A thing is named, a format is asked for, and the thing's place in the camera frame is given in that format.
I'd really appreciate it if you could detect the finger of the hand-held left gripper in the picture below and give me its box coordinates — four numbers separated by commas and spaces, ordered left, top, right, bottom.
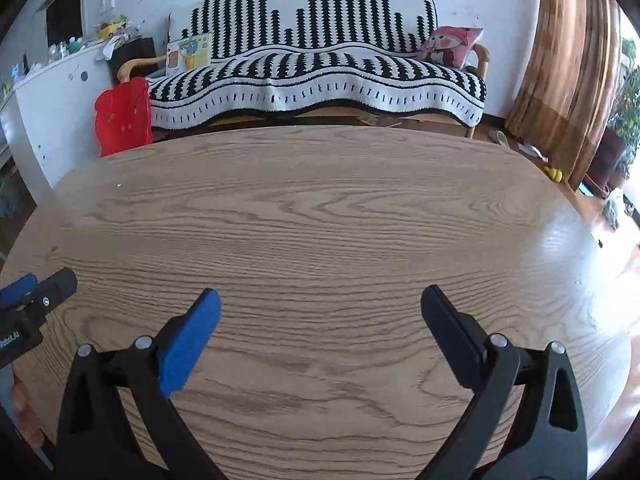
0, 274, 39, 311
17, 267, 79, 322

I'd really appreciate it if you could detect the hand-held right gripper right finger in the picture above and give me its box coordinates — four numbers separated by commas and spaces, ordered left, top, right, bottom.
420, 284, 588, 480

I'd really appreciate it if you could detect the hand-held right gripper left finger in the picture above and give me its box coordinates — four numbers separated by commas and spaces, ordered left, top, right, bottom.
56, 287, 223, 480

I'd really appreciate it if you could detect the person's left hand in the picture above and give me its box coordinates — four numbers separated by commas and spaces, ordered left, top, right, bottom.
11, 372, 47, 450

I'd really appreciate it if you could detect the white cabinet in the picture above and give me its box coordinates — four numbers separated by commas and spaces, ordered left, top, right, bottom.
12, 40, 123, 191

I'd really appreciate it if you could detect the red plastic chair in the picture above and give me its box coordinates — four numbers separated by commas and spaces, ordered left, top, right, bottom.
94, 76, 153, 157

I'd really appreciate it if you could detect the dark red plant pot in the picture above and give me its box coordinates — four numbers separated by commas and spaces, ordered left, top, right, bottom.
585, 127, 628, 193

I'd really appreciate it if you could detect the wooden sofa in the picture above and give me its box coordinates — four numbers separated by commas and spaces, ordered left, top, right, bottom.
117, 42, 493, 138

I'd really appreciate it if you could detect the row of small bottles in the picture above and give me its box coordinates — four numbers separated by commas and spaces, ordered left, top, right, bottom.
47, 37, 83, 63

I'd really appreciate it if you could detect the black box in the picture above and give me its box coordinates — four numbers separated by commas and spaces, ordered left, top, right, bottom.
107, 36, 156, 78

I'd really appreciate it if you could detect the pile of paper clutter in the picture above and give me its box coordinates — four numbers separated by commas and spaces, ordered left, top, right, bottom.
95, 12, 143, 58

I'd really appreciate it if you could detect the colourful picture book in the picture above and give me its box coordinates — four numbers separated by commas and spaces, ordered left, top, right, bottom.
165, 32, 213, 75

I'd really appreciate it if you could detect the pink cartoon cushion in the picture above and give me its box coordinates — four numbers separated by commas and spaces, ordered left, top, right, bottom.
419, 26, 485, 70

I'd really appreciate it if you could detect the white cushion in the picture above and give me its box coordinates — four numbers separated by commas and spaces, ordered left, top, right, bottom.
167, 10, 193, 43

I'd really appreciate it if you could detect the green potted plant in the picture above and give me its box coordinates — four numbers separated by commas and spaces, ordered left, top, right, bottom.
607, 35, 640, 158

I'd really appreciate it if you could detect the black white striped sofa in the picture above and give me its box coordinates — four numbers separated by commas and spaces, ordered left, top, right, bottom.
147, 0, 488, 130

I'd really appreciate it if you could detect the brown curtain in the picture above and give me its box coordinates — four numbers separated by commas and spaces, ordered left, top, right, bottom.
502, 0, 623, 191

